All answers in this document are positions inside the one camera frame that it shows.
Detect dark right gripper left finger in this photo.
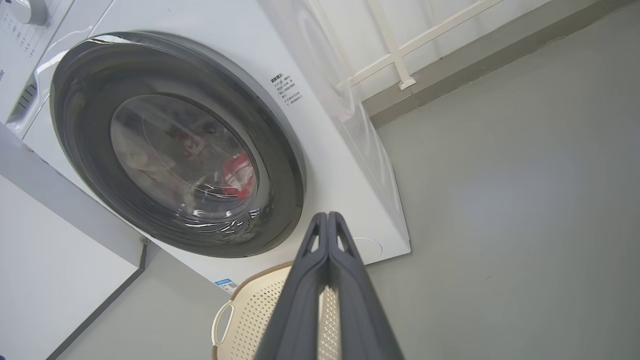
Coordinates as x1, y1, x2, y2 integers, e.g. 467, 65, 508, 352
253, 211, 331, 360

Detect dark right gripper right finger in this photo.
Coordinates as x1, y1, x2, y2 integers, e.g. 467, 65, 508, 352
327, 210, 405, 360

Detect red white sports shirt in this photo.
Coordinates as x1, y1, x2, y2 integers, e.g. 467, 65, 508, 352
219, 149, 258, 202

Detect black glass washing machine door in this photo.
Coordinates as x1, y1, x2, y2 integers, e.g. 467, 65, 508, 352
49, 31, 307, 260

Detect cream perforated laundry basket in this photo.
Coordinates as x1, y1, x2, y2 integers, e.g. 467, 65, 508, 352
210, 260, 343, 360

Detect white washing machine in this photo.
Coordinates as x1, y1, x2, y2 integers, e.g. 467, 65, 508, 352
0, 0, 412, 297

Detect blue energy label sticker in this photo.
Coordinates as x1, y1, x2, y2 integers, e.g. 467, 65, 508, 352
214, 277, 240, 295

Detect round white filter cover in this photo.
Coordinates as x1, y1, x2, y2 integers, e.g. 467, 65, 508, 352
351, 236, 384, 265

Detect printed text label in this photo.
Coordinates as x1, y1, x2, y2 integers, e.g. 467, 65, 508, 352
269, 73, 303, 109

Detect white grey cabinet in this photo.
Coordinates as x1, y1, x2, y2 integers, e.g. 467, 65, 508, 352
0, 122, 150, 360

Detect white control knob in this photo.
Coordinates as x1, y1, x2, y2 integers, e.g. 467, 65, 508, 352
7, 0, 49, 26

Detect white metal rail frame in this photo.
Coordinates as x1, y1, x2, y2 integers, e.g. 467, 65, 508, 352
307, 0, 506, 91

